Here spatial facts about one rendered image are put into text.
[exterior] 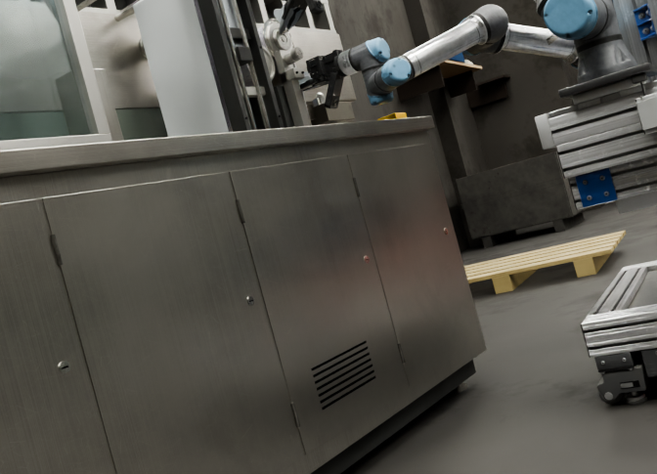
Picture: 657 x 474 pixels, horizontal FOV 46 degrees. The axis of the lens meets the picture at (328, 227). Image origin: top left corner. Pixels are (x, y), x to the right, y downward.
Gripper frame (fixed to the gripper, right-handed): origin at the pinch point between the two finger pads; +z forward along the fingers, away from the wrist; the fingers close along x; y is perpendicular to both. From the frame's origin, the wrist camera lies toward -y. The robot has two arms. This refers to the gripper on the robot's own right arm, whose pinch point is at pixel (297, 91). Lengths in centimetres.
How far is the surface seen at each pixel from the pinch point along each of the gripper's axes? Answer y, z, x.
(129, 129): -2, 30, 47
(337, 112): -9.7, -6.4, -10.2
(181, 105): 0.3, 12.3, 41.3
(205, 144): -21, -32, 83
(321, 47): 28, 30, -67
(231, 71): 1, -16, 49
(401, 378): -91, -29, 29
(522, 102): 40, 190, -722
